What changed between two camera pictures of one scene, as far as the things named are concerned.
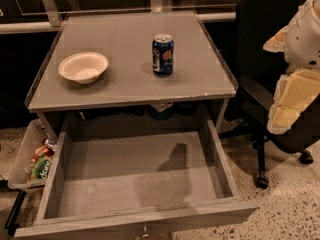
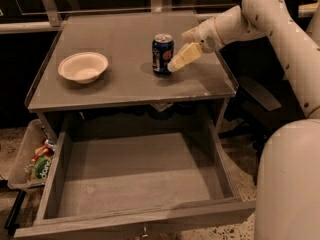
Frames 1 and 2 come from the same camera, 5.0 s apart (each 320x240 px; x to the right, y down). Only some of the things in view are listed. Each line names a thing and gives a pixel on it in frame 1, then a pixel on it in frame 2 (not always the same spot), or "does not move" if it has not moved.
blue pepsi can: (163, 49) does not move
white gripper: (304, 40) → (205, 34)
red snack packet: (40, 151) does not move
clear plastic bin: (34, 157) does not move
